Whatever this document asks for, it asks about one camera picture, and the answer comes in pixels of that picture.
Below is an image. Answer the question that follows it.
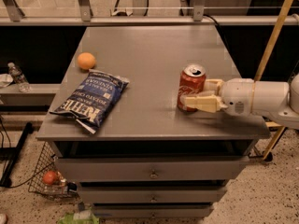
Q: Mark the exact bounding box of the red coke can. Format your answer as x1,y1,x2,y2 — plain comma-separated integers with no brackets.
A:
177,63,206,112

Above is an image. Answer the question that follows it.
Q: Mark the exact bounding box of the black wire basket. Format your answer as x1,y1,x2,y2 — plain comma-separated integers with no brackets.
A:
28,143,78,201

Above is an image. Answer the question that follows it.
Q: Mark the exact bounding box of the middle drawer knob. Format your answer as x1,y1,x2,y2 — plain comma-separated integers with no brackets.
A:
150,196,157,203

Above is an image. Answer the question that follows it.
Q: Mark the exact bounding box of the drawer knob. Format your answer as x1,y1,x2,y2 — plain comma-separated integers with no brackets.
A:
149,170,158,179
150,196,157,203

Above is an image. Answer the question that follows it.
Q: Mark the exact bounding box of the black metal stand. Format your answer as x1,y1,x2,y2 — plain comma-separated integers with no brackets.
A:
0,122,34,188

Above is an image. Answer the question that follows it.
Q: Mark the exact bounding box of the clear plastic water bottle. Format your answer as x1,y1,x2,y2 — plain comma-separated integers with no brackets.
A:
7,63,30,92

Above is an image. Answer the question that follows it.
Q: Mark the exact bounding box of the top drawer knob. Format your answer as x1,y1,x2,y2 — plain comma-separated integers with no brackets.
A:
149,170,158,179

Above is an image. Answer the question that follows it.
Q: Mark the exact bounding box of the grey drawer cabinet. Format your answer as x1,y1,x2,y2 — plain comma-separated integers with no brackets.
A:
38,25,269,218

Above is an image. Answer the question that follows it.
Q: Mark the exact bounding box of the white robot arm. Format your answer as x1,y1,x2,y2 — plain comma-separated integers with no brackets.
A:
180,77,299,130

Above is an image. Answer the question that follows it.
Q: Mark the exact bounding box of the blue kettle chips bag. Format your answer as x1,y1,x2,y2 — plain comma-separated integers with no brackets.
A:
51,69,129,134

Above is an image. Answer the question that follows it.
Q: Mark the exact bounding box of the red apple in basket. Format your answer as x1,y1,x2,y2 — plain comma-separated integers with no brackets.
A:
43,171,58,185

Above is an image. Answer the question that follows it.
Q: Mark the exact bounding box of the green packet on floor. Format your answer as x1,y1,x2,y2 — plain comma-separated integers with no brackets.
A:
57,211,99,224

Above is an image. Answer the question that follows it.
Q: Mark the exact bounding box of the orange fruit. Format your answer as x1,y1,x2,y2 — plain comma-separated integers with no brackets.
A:
77,52,96,70

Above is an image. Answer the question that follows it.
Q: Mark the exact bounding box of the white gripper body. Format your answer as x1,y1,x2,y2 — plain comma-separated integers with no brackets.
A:
220,78,254,116

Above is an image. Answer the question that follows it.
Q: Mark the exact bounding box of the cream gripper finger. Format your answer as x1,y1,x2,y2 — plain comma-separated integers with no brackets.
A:
203,79,224,92
180,95,227,113

